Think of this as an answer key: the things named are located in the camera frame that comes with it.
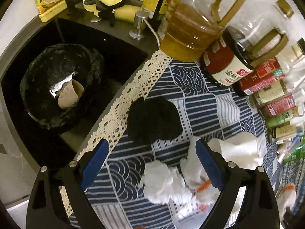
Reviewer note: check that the green label bottle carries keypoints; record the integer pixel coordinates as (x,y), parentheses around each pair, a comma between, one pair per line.
(281,119)

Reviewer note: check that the small silver foil piece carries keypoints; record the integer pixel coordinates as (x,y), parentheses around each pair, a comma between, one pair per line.
(59,85)

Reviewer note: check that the white tissue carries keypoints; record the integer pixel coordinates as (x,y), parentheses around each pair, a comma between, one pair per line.
(157,181)

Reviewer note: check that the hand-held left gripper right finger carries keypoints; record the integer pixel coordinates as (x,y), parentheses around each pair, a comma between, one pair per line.
(207,162)

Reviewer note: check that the dark sauce jar red label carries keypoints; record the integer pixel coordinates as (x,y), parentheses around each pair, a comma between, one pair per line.
(221,59)

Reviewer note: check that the black kitchen sink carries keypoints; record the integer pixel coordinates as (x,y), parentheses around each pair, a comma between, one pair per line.
(114,52)

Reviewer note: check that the empty clear plastic jug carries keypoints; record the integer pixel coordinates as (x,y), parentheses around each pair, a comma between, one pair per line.
(257,26)

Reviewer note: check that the small beige label bottle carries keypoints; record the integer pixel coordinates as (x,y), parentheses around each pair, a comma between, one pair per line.
(284,131)

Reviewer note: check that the red label sauce bottle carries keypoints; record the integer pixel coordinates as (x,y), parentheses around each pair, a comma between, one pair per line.
(259,82)

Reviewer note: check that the tall clear glass bottle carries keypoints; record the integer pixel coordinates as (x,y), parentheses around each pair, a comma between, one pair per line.
(290,54)

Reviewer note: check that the black cloth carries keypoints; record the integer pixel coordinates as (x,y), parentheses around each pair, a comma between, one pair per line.
(152,121)

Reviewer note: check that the yellow detergent bottle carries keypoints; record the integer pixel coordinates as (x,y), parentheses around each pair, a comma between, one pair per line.
(47,0)

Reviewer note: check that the brown paper cup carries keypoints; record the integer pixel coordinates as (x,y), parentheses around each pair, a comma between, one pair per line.
(69,97)

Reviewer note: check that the large cooking oil bottle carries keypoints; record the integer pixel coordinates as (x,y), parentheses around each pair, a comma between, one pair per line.
(188,28)

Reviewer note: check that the white paper cup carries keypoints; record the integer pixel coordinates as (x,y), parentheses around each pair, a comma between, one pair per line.
(240,150)

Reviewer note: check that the yellow sponge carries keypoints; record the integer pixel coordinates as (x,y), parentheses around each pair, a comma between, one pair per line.
(126,12)

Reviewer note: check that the black bag lined trash bin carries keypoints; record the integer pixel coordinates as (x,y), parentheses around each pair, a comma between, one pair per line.
(43,76)

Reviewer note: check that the small red label bottle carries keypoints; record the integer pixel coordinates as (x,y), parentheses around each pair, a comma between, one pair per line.
(278,106)

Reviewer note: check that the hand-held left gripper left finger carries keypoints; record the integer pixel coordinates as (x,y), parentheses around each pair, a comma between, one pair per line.
(95,164)

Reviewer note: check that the blue patterned lace-trimmed tablecloth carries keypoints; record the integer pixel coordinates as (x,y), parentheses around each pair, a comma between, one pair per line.
(205,114)

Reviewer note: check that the green packet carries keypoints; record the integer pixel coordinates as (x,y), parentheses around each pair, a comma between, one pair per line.
(294,153)

